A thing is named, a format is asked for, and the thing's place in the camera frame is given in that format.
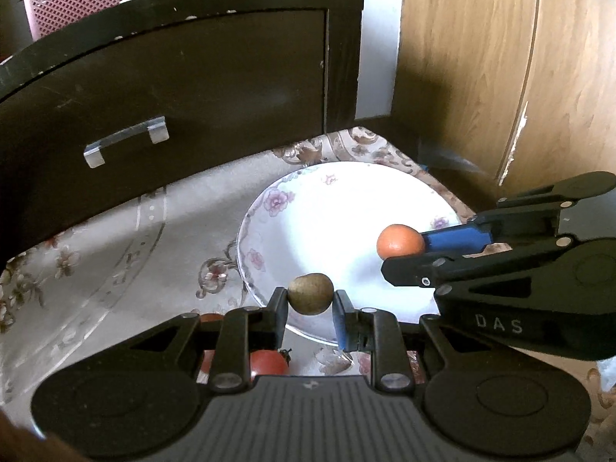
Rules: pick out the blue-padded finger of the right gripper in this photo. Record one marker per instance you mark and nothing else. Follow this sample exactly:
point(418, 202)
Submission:
point(581, 207)

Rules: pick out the floral beige tablecloth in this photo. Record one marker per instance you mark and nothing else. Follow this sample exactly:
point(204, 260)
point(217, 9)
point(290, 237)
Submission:
point(164, 253)

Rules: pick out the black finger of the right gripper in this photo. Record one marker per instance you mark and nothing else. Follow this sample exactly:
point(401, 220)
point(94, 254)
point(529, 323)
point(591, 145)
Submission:
point(434, 269)

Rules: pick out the silver drawer handle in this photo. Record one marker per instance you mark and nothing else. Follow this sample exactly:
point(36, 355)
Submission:
point(126, 141)

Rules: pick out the small orange tangerine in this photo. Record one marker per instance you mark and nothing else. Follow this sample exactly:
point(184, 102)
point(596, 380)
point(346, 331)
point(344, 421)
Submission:
point(399, 240)

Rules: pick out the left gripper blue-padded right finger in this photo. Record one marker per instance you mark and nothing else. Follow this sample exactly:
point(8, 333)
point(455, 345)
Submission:
point(377, 333)

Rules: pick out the dark wooden nightstand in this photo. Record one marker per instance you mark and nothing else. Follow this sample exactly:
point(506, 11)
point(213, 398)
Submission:
point(231, 77)

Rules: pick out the small red tomato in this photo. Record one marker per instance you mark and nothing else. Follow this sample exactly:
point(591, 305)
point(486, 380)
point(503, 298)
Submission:
point(269, 362)

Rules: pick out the white floral plate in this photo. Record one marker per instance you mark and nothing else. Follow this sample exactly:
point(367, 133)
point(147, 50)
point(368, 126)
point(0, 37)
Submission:
point(327, 219)

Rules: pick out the pale brown longan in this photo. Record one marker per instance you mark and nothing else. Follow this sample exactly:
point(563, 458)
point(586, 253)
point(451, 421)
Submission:
point(310, 294)

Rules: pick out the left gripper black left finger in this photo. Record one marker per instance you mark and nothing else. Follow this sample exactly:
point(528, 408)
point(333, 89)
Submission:
point(242, 332)

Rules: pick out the wooden wardrobe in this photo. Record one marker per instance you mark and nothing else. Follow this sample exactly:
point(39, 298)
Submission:
point(508, 95)

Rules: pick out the red-orange round fruit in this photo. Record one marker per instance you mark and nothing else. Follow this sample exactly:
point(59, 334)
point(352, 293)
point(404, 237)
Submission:
point(210, 317)

